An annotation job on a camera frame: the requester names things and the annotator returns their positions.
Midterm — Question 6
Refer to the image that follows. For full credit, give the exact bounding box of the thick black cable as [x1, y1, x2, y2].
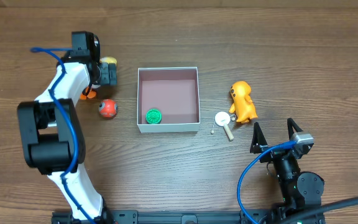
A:
[280, 192, 358, 224]

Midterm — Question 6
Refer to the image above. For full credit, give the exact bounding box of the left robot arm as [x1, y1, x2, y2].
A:
[17, 57, 115, 223]

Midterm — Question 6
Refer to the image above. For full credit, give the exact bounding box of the white plush duck toy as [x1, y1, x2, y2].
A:
[80, 57, 117, 100]

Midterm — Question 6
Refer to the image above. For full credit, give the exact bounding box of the white wooden rattle drum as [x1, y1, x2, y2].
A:
[211, 111, 234, 141]

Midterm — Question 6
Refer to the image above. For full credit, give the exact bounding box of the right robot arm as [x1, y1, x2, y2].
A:
[260, 118, 324, 223]

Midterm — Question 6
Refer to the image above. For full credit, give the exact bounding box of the left blue cable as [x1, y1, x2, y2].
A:
[30, 47, 96, 224]

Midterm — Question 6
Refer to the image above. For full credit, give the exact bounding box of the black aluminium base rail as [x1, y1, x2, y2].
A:
[51, 209, 326, 224]

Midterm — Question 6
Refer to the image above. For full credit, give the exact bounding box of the orange rubber dog toy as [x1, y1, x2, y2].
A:
[229, 81, 258, 124]

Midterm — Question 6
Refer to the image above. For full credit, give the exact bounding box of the right blue cable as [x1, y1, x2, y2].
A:
[236, 140, 297, 224]

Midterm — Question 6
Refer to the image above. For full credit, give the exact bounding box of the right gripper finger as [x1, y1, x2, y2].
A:
[287, 118, 303, 140]
[250, 122, 268, 154]

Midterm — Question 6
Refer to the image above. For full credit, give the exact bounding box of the blue cable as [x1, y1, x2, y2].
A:
[236, 140, 297, 224]
[30, 47, 96, 224]

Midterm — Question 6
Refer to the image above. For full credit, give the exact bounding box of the red ball toy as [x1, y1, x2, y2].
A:
[98, 99, 117, 118]

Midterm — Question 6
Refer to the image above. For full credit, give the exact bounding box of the green round plastic cap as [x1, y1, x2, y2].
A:
[145, 108, 162, 124]

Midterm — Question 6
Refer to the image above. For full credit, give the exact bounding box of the white square cardboard box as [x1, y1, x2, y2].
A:
[137, 67, 201, 133]

